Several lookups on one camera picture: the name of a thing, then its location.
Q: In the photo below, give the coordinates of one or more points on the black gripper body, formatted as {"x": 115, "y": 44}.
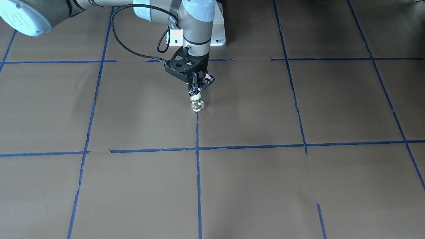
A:
{"x": 201, "y": 65}

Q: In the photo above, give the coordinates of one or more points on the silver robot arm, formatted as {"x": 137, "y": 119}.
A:
{"x": 37, "y": 17}

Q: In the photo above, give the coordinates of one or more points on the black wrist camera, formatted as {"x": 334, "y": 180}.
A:
{"x": 182, "y": 65}

